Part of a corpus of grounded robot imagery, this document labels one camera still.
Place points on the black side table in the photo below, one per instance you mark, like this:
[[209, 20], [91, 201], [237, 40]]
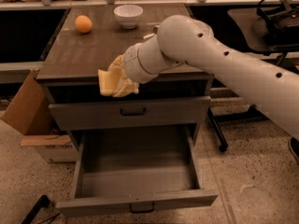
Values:
[[254, 23]]

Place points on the black shoe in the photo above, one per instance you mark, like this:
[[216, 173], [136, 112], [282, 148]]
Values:
[[294, 148]]

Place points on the white bowl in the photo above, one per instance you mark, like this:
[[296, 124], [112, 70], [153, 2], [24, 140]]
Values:
[[128, 16]]

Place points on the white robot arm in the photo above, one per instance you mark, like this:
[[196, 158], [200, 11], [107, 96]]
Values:
[[181, 40]]

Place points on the black headset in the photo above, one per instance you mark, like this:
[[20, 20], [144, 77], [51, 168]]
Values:
[[282, 20]]

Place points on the closed grey top drawer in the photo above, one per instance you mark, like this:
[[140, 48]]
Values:
[[119, 114]]

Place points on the orange fruit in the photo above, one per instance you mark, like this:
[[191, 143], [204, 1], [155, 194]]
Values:
[[83, 24]]

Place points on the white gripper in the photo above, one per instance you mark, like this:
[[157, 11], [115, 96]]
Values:
[[132, 65]]

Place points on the crushed blue soda can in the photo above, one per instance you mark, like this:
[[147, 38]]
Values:
[[155, 29]]

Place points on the brown cardboard box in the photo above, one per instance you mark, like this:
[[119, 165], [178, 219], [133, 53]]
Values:
[[28, 112]]

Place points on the open grey middle drawer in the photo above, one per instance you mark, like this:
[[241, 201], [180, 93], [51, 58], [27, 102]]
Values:
[[136, 170]]

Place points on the white cardboard box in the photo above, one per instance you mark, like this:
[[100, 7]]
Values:
[[52, 148]]

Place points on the grey drawer cabinet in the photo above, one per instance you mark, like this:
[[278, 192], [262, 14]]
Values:
[[70, 72]]

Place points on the yellow sponge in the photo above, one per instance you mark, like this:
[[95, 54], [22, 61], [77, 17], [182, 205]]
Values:
[[110, 81]]

